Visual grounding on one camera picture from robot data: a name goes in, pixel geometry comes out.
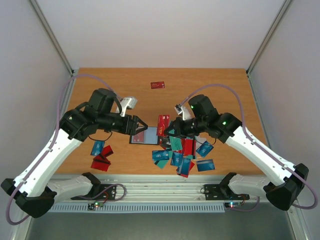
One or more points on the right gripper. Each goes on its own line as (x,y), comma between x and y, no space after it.
(177,127)

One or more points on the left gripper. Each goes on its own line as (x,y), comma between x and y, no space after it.
(134,123)

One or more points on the red VIP card front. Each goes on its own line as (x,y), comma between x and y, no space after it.
(162,124)

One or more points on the red vip card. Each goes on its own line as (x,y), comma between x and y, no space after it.
(138,138)
(162,124)

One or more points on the black leather card holder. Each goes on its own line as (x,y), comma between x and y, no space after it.
(150,137)

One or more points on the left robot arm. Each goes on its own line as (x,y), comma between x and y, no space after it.
(32,191)

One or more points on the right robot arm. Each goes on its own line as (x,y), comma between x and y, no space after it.
(283,180)

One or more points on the teal VIP card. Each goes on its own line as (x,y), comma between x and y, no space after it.
(175,143)

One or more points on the red stripe card centre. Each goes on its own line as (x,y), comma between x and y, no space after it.
(188,146)

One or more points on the blue VIP card left pile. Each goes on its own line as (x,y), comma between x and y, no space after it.
(160,155)

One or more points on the blue card right pile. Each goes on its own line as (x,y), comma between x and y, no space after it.
(204,149)

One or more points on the lone red card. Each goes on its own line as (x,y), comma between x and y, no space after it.
(157,85)

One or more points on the blue card front pile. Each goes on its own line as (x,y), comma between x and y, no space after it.
(185,167)

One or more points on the small red card left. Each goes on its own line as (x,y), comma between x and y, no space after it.
(106,151)

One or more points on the blue card left group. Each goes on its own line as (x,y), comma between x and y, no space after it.
(97,148)

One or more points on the blue stripe card right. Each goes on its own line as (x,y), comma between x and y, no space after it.
(205,165)

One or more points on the large red card left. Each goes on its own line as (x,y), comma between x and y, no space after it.
(101,163)

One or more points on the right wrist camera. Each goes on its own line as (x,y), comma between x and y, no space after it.
(183,112)

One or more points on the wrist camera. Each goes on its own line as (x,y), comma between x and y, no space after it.
(183,112)
(127,103)

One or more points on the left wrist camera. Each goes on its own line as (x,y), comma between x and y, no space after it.
(127,103)

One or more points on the aluminium rail frame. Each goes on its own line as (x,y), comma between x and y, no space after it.
(153,188)

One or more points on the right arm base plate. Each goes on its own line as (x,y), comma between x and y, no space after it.
(214,192)

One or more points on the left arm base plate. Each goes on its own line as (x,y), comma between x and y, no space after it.
(106,191)

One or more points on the grey cable duct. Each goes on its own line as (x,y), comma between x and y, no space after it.
(135,208)

